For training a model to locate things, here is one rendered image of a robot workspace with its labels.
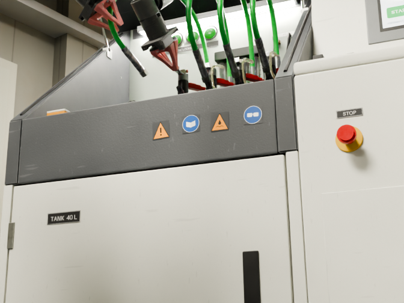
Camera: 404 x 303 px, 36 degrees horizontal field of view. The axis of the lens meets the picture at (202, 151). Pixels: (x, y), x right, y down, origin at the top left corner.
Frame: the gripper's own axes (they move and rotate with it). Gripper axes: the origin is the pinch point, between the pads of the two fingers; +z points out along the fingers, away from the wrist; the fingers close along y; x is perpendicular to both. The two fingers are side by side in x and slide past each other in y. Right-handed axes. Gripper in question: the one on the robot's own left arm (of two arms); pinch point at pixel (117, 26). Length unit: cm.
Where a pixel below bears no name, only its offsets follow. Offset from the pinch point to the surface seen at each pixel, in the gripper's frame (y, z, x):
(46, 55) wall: 226, -74, -156
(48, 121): 6.4, 7.2, 32.2
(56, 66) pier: 227, -65, -155
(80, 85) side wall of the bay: 23.0, 1.4, 4.6
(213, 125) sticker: -23.4, 35.3, 24.8
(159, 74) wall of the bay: 29.5, 12.9, -26.8
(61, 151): 5.2, 14.5, 36.7
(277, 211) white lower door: -29, 55, 35
